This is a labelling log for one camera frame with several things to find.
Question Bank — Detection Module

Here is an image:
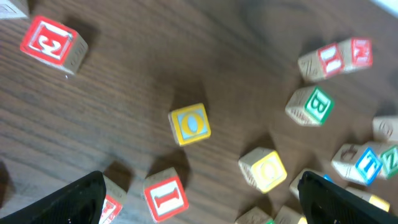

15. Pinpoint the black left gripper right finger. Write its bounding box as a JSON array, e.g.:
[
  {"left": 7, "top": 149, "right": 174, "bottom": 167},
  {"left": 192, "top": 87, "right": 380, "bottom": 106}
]
[{"left": 298, "top": 171, "right": 397, "bottom": 224}]

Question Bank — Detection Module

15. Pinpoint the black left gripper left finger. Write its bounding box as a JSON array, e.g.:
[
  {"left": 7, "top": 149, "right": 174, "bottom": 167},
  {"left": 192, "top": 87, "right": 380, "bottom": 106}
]
[{"left": 1, "top": 170, "right": 106, "bottom": 224}]

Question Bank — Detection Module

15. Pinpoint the yellow O letter block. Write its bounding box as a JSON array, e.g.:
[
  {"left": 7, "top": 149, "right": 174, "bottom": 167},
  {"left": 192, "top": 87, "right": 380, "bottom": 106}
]
[{"left": 168, "top": 103, "right": 211, "bottom": 146}]

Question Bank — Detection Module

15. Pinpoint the green R letter block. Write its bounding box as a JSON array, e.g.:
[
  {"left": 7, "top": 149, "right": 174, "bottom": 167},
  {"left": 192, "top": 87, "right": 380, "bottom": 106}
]
[{"left": 235, "top": 207, "right": 274, "bottom": 224}]

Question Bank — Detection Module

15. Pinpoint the red U letter block middle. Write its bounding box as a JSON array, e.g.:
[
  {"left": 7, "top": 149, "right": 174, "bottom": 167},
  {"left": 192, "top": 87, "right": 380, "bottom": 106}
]
[{"left": 99, "top": 175, "right": 127, "bottom": 224}]

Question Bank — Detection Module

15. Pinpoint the yellow block beside R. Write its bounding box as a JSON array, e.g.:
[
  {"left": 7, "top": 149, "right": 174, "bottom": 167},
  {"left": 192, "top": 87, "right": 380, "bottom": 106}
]
[{"left": 274, "top": 206, "right": 307, "bottom": 224}]

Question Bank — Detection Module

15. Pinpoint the blue T letter block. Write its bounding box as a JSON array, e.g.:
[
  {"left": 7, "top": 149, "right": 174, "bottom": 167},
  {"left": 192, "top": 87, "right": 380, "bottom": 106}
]
[{"left": 331, "top": 144, "right": 382, "bottom": 185}]

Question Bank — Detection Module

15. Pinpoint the yellow block right middle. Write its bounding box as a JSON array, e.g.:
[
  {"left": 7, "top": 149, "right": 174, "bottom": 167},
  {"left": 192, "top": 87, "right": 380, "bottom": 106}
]
[{"left": 345, "top": 187, "right": 390, "bottom": 212}]

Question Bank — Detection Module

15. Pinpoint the yellow block centre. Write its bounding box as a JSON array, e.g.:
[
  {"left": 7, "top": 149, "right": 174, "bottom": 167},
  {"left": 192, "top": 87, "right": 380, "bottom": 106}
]
[{"left": 238, "top": 147, "right": 287, "bottom": 194}]

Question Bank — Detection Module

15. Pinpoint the green Z letter block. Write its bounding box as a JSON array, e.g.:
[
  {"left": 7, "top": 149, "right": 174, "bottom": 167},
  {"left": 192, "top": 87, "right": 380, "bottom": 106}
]
[{"left": 365, "top": 142, "right": 397, "bottom": 180}]

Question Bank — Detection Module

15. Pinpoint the red I block middle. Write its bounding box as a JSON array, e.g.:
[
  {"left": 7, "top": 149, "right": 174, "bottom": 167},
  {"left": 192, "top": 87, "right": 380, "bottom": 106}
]
[{"left": 143, "top": 167, "right": 189, "bottom": 223}]

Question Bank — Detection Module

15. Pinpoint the red i block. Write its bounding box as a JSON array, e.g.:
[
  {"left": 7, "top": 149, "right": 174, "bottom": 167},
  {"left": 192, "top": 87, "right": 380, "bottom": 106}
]
[
  {"left": 143, "top": 167, "right": 189, "bottom": 223},
  {"left": 298, "top": 43, "right": 345, "bottom": 82}
]

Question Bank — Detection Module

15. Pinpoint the green B letter block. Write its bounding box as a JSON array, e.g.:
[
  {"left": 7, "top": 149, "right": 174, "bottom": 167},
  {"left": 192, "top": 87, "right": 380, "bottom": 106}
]
[{"left": 285, "top": 86, "right": 335, "bottom": 126}]

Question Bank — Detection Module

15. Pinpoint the red I block top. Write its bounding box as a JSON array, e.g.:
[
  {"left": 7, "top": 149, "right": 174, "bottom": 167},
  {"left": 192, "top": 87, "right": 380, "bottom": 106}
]
[{"left": 298, "top": 43, "right": 345, "bottom": 82}]

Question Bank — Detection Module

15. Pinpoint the red M letter block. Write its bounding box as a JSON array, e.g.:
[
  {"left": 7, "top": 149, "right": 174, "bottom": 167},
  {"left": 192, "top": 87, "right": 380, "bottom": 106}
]
[{"left": 338, "top": 37, "right": 373, "bottom": 73}]

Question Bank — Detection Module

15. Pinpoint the red E letter block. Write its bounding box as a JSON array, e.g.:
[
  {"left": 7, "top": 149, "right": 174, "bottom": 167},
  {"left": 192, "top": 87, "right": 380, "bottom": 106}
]
[{"left": 20, "top": 16, "right": 88, "bottom": 75}]

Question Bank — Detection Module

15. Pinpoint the red X letter block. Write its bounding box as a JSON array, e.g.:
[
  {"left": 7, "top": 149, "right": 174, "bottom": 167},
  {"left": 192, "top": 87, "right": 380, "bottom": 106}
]
[{"left": 0, "top": 0, "right": 29, "bottom": 20}]

